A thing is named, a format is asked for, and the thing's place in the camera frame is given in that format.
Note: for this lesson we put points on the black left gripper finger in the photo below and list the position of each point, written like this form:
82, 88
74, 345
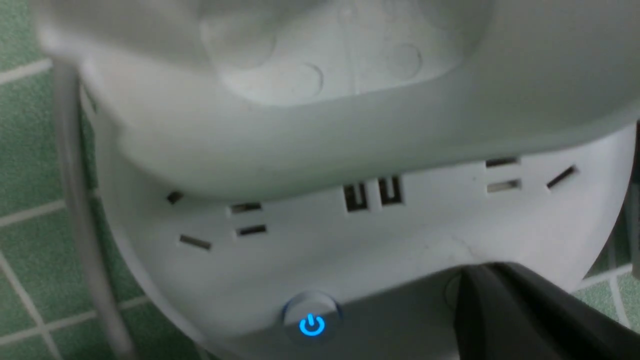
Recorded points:
505, 311

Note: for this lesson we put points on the white desk lamp base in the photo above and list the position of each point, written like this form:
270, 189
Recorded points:
335, 275

